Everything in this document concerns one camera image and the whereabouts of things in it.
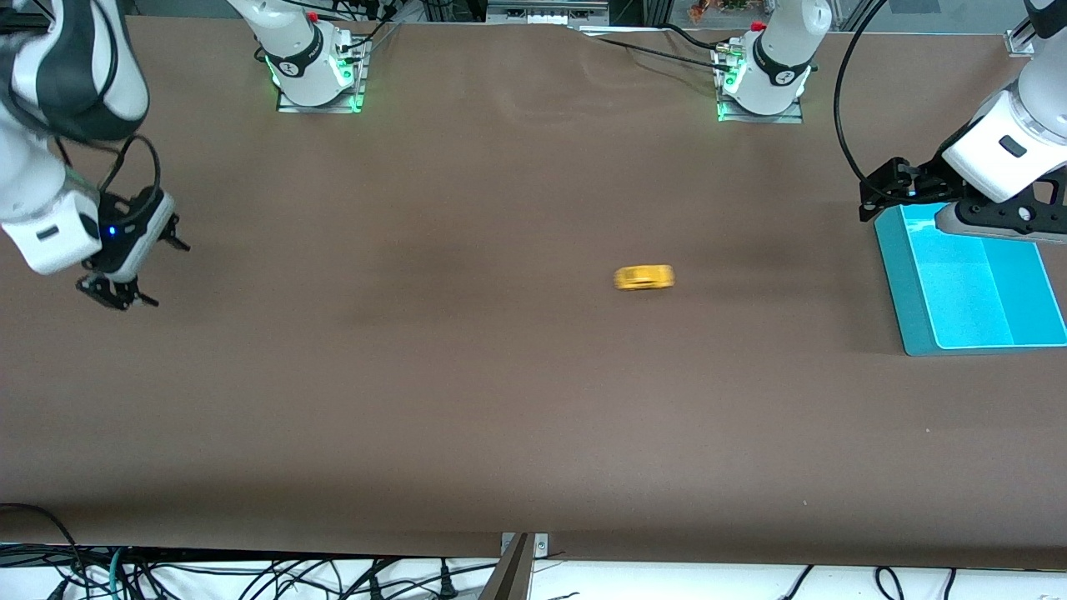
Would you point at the yellow toy beetle car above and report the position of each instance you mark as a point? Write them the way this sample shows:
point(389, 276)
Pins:
point(643, 277)

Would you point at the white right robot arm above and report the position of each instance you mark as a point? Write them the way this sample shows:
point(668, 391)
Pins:
point(25, 175)

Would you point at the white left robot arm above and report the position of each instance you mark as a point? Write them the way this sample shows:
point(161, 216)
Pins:
point(992, 162)

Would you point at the teal plastic bin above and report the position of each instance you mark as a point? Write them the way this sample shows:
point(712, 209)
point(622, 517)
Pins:
point(967, 292)

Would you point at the grey power strip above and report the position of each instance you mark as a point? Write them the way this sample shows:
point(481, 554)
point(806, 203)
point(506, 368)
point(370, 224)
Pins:
point(546, 12)

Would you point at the grey metal pole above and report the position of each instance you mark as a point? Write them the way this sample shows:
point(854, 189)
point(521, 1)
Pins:
point(508, 579)

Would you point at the aluminium corner bracket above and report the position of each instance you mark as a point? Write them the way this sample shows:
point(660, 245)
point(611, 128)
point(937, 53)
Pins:
point(1019, 42)

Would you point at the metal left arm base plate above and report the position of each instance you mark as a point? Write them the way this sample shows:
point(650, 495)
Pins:
point(725, 112)

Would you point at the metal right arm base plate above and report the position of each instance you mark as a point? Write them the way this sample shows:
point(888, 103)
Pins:
point(357, 83)

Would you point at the metal table bracket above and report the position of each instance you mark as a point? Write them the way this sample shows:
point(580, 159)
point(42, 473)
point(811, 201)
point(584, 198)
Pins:
point(542, 545)

